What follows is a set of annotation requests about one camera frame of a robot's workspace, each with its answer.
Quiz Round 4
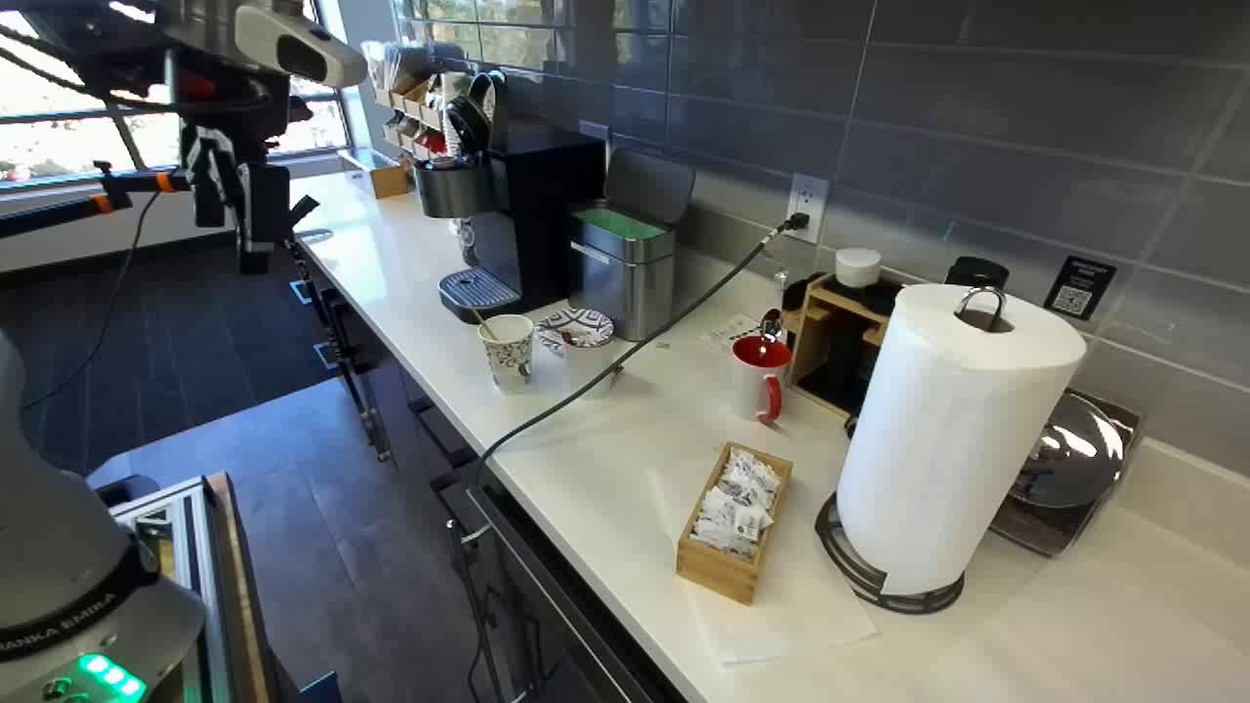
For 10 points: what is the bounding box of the wooden countertop organizer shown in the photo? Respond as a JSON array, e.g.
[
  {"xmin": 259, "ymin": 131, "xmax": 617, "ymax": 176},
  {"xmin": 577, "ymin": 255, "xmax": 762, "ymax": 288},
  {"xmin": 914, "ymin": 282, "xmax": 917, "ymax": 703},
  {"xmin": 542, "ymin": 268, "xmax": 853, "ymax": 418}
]
[{"xmin": 786, "ymin": 268, "xmax": 910, "ymax": 422}]

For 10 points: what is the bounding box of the chrome dish on black tray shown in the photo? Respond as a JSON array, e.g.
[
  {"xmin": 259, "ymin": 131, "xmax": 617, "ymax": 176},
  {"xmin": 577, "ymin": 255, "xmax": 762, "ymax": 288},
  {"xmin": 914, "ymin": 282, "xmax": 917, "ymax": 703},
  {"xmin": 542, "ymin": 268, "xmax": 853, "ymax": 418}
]
[{"xmin": 988, "ymin": 385, "xmax": 1150, "ymax": 562}]

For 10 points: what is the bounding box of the white paper towel roll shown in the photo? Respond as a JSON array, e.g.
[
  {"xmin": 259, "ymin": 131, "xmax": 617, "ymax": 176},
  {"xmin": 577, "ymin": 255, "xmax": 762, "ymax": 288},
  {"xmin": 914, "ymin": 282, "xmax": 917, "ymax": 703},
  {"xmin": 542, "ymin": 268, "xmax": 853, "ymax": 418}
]
[{"xmin": 831, "ymin": 282, "xmax": 1088, "ymax": 600}]

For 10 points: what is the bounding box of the stainless steel canister green insert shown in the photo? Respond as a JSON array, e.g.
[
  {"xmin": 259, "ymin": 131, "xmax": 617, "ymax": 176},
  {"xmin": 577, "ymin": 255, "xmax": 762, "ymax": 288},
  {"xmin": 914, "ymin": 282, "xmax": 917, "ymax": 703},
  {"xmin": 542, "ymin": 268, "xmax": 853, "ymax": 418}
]
[{"xmin": 566, "ymin": 143, "xmax": 699, "ymax": 342}]

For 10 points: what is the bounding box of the red and white mug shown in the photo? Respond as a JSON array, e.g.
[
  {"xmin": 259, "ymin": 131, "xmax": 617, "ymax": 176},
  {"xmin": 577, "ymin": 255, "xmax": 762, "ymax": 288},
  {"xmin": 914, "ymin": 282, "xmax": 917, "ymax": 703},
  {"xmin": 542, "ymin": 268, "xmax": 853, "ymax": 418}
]
[{"xmin": 730, "ymin": 327, "xmax": 797, "ymax": 430}]

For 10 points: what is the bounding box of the small white plate with pods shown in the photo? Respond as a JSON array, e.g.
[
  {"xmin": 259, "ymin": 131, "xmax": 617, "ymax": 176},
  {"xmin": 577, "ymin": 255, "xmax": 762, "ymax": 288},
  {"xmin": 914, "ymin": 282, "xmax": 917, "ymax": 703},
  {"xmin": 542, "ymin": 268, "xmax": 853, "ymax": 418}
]
[{"xmin": 534, "ymin": 303, "xmax": 617, "ymax": 355}]

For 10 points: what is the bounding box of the white wall outlet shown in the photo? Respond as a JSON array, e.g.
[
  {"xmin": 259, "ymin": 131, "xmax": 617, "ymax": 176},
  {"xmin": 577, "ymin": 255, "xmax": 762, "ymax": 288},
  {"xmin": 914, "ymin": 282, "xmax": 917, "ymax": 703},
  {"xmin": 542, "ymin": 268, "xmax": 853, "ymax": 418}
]
[{"xmin": 781, "ymin": 173, "xmax": 831, "ymax": 247}]

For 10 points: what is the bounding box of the dark base cabinet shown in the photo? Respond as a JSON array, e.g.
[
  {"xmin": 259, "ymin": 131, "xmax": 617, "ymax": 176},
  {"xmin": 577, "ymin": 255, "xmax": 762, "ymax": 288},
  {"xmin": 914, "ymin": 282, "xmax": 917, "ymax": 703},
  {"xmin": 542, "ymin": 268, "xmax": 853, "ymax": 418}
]
[{"xmin": 289, "ymin": 247, "xmax": 678, "ymax": 703}]

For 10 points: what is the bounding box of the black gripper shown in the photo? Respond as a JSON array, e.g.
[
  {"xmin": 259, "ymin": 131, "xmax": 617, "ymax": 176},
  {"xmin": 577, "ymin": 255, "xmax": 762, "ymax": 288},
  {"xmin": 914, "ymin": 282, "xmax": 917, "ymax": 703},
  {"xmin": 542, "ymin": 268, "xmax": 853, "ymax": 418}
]
[{"xmin": 172, "ymin": 70, "xmax": 295, "ymax": 262}]

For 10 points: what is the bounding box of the black coffee machine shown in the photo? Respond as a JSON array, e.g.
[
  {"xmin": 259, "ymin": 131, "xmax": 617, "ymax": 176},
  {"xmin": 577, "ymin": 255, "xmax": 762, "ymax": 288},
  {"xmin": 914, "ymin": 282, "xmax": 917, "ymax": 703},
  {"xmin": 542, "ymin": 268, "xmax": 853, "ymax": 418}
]
[{"xmin": 411, "ymin": 120, "xmax": 611, "ymax": 324}]

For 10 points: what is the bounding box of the utensil holder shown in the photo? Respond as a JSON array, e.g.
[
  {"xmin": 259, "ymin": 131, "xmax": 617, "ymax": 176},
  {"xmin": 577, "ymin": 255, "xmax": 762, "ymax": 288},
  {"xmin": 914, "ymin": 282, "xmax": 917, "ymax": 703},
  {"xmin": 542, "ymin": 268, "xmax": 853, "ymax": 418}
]
[{"xmin": 362, "ymin": 34, "xmax": 509, "ymax": 163}]

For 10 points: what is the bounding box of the black power cable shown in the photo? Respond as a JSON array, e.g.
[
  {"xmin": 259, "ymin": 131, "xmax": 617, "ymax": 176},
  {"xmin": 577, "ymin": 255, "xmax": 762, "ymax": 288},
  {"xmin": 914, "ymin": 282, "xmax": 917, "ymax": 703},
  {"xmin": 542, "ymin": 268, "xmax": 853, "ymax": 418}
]
[{"xmin": 475, "ymin": 206, "xmax": 812, "ymax": 465}]

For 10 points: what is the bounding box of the wooden packet box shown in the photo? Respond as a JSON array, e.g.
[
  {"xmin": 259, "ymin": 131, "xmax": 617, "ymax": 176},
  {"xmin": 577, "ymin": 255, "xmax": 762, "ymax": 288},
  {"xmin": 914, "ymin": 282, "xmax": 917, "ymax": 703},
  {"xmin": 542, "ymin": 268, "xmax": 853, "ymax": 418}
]
[{"xmin": 670, "ymin": 436, "xmax": 797, "ymax": 608}]

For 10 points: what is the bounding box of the black metal towel holder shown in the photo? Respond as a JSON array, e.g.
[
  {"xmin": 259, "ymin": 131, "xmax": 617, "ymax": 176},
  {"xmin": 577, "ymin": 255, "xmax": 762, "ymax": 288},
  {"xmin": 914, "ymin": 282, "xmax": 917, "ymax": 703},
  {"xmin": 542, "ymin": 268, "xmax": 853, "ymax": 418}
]
[{"xmin": 812, "ymin": 282, "xmax": 1017, "ymax": 616}]

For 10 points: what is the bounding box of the white sugar packets pile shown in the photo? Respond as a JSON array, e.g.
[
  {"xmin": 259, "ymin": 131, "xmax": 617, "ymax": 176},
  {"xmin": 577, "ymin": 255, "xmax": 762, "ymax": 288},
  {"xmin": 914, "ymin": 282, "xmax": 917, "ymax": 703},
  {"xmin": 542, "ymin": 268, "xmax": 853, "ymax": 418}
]
[{"xmin": 686, "ymin": 444, "xmax": 786, "ymax": 558}]

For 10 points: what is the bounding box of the black QR code sign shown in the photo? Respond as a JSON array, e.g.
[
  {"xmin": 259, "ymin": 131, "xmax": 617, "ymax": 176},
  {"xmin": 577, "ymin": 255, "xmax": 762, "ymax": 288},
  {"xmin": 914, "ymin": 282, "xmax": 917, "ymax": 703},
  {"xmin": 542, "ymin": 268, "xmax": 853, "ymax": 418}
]
[{"xmin": 1042, "ymin": 250, "xmax": 1120, "ymax": 324}]

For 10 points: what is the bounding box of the white paper cup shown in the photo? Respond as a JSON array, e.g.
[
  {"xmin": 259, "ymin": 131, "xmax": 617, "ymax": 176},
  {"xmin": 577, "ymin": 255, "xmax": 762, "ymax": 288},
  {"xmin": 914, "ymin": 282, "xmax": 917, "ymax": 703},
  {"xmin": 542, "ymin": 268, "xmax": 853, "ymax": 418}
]
[{"xmin": 475, "ymin": 312, "xmax": 539, "ymax": 397}]

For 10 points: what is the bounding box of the black tripod with orange clamps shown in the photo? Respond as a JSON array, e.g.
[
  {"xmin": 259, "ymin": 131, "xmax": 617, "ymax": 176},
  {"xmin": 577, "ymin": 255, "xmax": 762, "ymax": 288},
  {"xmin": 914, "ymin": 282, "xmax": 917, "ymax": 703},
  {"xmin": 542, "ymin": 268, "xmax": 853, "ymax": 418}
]
[{"xmin": 0, "ymin": 156, "xmax": 325, "ymax": 250}]

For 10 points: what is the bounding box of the small white cup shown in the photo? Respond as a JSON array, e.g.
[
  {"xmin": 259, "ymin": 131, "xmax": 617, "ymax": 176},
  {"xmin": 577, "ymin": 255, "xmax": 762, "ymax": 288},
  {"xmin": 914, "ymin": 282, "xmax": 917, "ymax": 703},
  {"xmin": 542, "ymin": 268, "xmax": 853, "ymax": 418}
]
[{"xmin": 831, "ymin": 247, "xmax": 888, "ymax": 292}]

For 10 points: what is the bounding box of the black round device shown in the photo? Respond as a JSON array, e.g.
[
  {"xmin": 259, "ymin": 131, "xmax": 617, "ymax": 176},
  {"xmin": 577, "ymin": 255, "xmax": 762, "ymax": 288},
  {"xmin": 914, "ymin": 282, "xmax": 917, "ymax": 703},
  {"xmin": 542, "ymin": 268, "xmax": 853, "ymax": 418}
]
[{"xmin": 945, "ymin": 255, "xmax": 1013, "ymax": 292}]

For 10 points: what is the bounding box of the aluminium frame cart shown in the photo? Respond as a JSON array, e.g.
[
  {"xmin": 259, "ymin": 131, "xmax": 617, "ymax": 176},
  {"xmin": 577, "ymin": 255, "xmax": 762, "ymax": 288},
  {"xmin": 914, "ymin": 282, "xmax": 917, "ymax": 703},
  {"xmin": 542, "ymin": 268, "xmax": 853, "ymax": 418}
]
[{"xmin": 109, "ymin": 472, "xmax": 277, "ymax": 703}]

